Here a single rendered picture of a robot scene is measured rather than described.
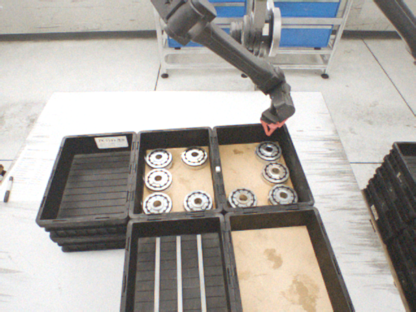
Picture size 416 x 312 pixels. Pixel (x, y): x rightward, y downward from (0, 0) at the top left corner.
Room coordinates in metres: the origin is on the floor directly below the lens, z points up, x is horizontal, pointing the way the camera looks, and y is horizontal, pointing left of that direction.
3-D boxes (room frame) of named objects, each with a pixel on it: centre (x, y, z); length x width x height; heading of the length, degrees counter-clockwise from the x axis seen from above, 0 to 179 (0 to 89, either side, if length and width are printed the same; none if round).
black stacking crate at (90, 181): (0.66, 0.39, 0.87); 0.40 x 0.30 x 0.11; 3
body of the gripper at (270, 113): (0.81, -0.27, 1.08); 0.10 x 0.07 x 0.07; 131
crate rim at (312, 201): (0.69, -0.20, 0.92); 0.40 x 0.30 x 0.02; 3
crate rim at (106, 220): (0.66, 0.39, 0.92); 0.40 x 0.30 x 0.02; 3
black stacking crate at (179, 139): (0.68, 0.09, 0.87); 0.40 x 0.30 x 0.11; 3
